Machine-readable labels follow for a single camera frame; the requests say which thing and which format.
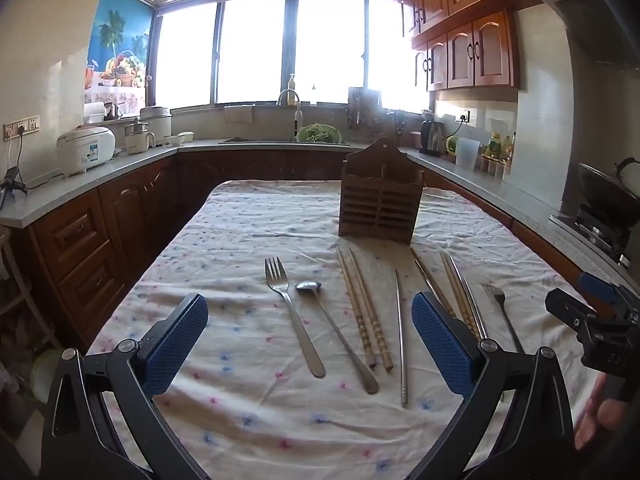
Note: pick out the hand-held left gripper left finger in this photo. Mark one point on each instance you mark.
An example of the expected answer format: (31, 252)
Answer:
(175, 345)

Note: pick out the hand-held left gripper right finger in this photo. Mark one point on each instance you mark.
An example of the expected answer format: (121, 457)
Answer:
(442, 345)

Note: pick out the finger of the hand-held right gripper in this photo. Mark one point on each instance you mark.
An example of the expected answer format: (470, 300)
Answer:
(570, 307)
(597, 287)

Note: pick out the steel chopstick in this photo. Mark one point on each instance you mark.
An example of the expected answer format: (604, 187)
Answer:
(400, 340)
(430, 277)
(472, 305)

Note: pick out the small steel fork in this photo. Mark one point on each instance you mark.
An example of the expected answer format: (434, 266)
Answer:
(502, 310)

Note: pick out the wooden utensil holder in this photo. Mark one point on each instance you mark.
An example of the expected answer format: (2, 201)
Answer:
(380, 195)

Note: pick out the person's right hand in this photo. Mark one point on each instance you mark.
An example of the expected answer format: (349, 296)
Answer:
(597, 412)

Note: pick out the gas stove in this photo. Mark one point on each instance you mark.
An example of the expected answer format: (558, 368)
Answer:
(595, 235)

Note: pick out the black wok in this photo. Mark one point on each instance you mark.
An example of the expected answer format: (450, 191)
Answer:
(607, 185)

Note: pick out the steel spoon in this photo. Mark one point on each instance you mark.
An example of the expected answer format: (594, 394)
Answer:
(340, 335)

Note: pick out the large steel fork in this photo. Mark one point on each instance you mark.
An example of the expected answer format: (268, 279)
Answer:
(295, 320)

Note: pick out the white dotted tablecloth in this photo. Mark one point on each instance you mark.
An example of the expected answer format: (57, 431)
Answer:
(250, 240)

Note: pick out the brown lower kitchen cabinets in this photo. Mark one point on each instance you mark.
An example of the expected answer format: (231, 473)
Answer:
(100, 240)

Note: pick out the group of condiment bottles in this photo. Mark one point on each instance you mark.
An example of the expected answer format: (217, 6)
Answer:
(497, 155)

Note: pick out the white stool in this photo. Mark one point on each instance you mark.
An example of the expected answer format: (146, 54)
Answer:
(20, 285)

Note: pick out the translucent plastic jug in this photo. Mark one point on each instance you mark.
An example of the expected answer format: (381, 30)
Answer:
(467, 152)

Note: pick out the grey kitchen countertop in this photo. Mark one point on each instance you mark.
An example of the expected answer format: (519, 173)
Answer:
(60, 192)

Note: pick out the green cup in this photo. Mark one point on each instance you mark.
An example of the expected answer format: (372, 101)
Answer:
(451, 146)

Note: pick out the small white bowls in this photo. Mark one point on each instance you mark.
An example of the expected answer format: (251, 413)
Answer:
(180, 138)

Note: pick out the small red container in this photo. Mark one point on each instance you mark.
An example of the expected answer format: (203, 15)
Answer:
(416, 139)

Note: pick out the steel electric kettle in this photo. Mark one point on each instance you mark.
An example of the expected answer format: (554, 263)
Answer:
(431, 137)

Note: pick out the small white electric pot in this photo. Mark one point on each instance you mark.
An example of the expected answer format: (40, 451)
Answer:
(137, 140)

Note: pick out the white rice cooker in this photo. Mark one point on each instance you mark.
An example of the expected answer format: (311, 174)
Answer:
(85, 150)

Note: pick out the kitchen sink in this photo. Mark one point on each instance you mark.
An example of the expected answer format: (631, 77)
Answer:
(255, 140)

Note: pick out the tall white cooker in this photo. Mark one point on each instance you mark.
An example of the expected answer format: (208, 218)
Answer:
(157, 125)

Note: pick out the phone on stand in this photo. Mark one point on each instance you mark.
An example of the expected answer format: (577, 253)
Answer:
(11, 180)

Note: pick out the white hanging towel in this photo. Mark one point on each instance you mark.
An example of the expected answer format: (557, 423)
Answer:
(239, 115)

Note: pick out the green colander with vegetables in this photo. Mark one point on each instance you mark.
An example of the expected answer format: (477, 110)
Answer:
(319, 133)

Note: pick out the metal dish rack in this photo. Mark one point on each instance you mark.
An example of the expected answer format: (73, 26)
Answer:
(365, 107)

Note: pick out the steel kitchen faucet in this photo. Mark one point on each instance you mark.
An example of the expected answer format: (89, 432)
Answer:
(295, 110)

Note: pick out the soap dispenser bottle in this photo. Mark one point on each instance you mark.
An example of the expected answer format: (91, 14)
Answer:
(291, 92)

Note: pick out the steel range hood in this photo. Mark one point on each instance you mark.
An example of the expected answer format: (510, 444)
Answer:
(585, 5)

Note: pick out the wooden upper cabinets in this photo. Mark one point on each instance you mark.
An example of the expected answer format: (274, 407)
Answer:
(465, 25)

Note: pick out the kitchen window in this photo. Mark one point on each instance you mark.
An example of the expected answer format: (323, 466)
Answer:
(260, 45)

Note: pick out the wall power outlet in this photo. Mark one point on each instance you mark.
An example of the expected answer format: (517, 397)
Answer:
(463, 115)

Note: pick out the wall socket strip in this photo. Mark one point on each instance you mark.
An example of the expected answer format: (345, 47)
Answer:
(21, 128)

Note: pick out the tropical fruit wall poster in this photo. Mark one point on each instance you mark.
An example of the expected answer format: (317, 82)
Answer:
(120, 40)

